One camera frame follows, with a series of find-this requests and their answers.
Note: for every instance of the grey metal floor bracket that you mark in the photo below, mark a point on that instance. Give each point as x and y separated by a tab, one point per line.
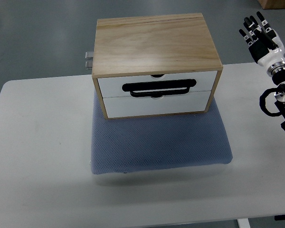
89	59

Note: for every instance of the white bottom drawer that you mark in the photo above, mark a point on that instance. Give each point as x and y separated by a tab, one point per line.
128	106

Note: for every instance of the cardboard box corner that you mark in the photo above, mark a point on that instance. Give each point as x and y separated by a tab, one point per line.
272	4

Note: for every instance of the white table leg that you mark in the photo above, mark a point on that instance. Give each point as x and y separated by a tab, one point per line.
243	223

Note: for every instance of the white top drawer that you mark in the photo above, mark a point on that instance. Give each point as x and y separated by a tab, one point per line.
112	86

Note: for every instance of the black table control box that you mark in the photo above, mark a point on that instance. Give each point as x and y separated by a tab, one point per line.
279	217

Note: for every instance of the white drawer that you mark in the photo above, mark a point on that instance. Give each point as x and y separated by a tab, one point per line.
128	106
112	86

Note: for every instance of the black drawer handle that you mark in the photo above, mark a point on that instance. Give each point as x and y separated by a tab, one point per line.
158	89

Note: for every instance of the wooden drawer cabinet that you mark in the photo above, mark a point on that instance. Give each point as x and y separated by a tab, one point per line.
154	45

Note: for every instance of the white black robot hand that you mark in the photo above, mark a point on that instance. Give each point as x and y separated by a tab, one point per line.
264	44

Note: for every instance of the blue textured mat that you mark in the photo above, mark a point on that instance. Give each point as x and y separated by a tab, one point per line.
157	143

